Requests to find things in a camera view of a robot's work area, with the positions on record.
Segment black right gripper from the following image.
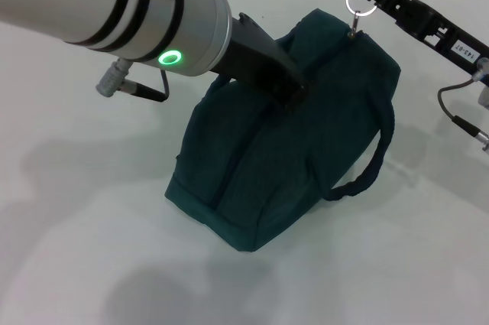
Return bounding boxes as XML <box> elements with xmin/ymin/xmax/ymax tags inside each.
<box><xmin>356</xmin><ymin>0</ymin><xmax>489</xmax><ymax>78</ymax></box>

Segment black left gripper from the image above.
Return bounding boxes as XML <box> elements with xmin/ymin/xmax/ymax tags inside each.
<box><xmin>211</xmin><ymin>12</ymin><xmax>310</xmax><ymax>115</ymax></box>

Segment dark teal insulated lunch bag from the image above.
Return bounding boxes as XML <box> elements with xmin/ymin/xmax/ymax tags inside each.
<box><xmin>164</xmin><ymin>0</ymin><xmax>402</xmax><ymax>253</ymax></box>

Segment grey right gripper cable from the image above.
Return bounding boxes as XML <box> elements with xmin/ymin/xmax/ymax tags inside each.
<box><xmin>437</xmin><ymin>57</ymin><xmax>489</xmax><ymax>154</ymax></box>

